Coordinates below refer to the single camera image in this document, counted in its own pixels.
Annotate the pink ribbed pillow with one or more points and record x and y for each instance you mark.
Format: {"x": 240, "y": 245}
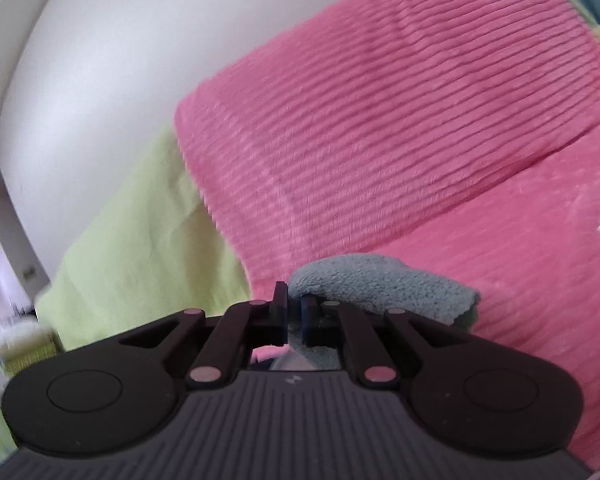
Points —
{"x": 380, "y": 110}

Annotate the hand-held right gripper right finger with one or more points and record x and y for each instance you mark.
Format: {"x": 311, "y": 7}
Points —
{"x": 307, "y": 317}

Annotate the grey fleece cloth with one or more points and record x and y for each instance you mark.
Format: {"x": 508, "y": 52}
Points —
{"x": 380, "y": 280}

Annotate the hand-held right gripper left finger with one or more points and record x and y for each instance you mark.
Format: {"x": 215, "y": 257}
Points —
{"x": 280, "y": 316}

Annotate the light green bed sheet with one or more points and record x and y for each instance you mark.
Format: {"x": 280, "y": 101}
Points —
{"x": 145, "y": 240}

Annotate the pink plush blanket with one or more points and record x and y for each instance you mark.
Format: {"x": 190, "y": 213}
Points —
{"x": 530, "y": 270}

